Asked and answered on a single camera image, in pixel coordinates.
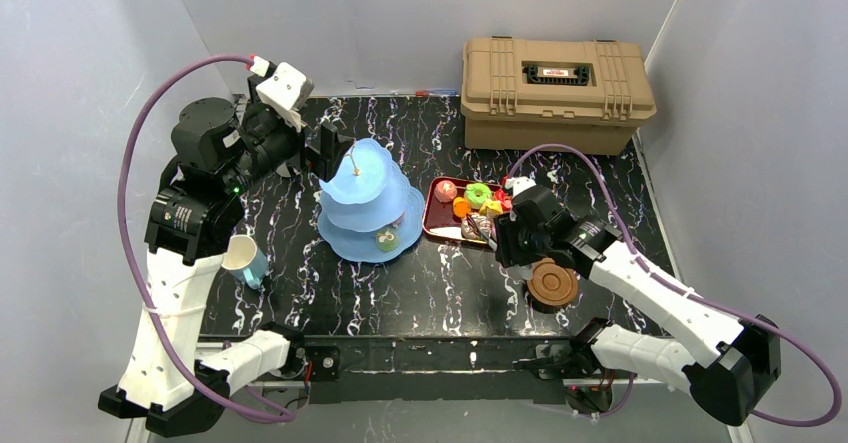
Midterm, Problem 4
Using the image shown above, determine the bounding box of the orange cookie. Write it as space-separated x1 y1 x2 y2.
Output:
452 196 473 221

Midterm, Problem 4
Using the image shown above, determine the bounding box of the red rectangular tray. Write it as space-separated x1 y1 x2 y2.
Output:
423 176 503 245

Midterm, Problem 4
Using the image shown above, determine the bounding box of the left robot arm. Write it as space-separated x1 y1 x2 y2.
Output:
98 97 354 438

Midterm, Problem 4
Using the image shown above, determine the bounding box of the tan plastic toolbox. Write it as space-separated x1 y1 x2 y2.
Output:
460 37 657 156

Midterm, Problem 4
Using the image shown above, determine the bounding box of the red glazed donut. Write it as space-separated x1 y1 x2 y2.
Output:
493 189 513 214

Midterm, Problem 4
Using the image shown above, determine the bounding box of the yellow cake slice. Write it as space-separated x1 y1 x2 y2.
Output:
478 199 504 218

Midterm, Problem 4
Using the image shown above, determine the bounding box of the green sugared cake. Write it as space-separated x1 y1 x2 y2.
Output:
375 225 401 253

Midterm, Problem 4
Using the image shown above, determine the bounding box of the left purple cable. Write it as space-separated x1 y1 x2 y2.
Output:
117 54 297 425

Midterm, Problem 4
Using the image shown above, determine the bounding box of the pink sugared cake ball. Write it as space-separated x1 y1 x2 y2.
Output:
391 212 406 227

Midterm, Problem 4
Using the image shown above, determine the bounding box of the purple cable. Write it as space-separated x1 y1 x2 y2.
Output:
506 143 843 428
117 54 297 425

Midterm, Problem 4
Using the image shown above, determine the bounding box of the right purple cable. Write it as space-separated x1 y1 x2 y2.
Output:
506 143 843 428

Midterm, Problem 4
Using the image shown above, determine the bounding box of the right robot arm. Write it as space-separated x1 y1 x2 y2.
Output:
494 177 781 426

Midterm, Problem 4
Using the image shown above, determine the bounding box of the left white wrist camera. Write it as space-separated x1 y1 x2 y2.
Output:
256 62 314 133

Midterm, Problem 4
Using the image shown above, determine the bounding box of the green glazed donut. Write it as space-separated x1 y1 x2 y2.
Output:
464 182 493 210

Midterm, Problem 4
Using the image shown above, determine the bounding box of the round brown wooden box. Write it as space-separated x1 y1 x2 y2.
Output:
526 258 580 313

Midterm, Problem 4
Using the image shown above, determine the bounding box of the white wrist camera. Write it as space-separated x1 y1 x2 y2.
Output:
256 62 314 133
503 176 536 197

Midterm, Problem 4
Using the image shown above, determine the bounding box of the red blue pen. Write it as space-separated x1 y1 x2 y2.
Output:
414 88 458 98

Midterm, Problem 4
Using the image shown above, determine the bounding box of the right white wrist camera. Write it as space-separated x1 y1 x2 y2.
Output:
503 176 536 197

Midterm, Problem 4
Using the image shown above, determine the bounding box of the pink sugared cake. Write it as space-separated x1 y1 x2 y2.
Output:
433 179 458 204

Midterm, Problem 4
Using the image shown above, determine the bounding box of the blue three-tier cake stand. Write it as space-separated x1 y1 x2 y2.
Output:
317 138 425 264

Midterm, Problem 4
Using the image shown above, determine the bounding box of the light blue cup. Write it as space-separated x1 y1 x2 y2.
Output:
222 234 269 291

